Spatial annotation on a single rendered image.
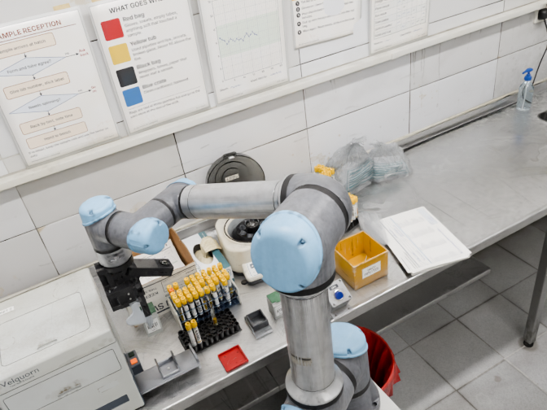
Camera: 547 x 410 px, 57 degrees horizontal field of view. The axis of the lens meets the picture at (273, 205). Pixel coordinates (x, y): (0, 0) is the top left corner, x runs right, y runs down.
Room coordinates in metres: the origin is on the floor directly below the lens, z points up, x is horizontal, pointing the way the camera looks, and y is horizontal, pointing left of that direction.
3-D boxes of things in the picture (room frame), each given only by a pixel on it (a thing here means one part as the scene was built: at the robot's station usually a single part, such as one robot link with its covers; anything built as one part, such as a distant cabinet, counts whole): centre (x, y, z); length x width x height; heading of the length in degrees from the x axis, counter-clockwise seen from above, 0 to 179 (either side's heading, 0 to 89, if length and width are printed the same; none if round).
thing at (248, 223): (1.42, 0.08, 0.97); 0.15 x 0.15 x 0.07
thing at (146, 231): (0.88, 0.28, 1.42); 0.11 x 0.11 x 0.08; 57
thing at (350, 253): (1.23, -0.25, 0.93); 0.13 x 0.13 x 0.10; 23
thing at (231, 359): (0.96, 0.18, 0.88); 0.07 x 0.07 x 0.01; 24
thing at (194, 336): (1.07, 0.25, 0.93); 0.17 x 0.09 x 0.11; 114
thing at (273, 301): (1.11, 0.04, 0.91); 0.05 x 0.04 x 0.07; 24
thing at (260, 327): (1.07, 0.10, 0.89); 0.09 x 0.05 x 0.04; 21
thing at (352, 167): (1.77, -0.32, 0.97); 0.26 x 0.17 x 0.19; 128
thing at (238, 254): (1.40, 0.08, 0.94); 0.30 x 0.24 x 0.12; 15
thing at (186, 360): (0.92, 0.37, 0.92); 0.21 x 0.07 x 0.05; 114
